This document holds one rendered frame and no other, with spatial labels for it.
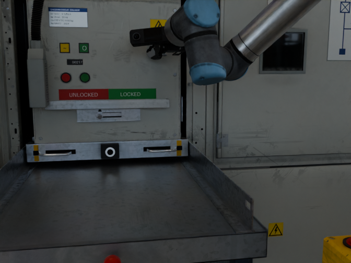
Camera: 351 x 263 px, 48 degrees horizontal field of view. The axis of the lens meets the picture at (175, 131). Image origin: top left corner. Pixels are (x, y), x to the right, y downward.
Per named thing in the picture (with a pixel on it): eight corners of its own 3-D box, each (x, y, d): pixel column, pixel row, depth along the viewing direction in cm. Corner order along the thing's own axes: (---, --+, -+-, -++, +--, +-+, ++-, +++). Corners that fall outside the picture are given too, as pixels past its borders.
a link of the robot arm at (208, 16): (194, 30, 95) (185, -11, 96) (173, 46, 107) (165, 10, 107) (226, 27, 99) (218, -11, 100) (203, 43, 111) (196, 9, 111)
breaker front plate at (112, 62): (180, 143, 138) (180, 1, 130) (35, 148, 129) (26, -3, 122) (179, 143, 139) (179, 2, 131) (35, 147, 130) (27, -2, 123)
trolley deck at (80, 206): (267, 257, 80) (268, 229, 79) (-65, 285, 70) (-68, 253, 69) (195, 171, 146) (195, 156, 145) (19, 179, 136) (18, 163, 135)
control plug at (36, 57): (46, 107, 118) (43, 48, 115) (29, 108, 117) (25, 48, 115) (49, 105, 126) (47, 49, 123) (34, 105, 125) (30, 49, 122)
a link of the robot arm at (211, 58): (236, 79, 105) (227, 34, 106) (218, 77, 96) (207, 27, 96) (206, 87, 110) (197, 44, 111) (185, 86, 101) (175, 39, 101)
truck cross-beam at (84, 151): (188, 156, 139) (188, 139, 138) (26, 162, 129) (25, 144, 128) (185, 153, 143) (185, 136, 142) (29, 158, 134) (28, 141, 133)
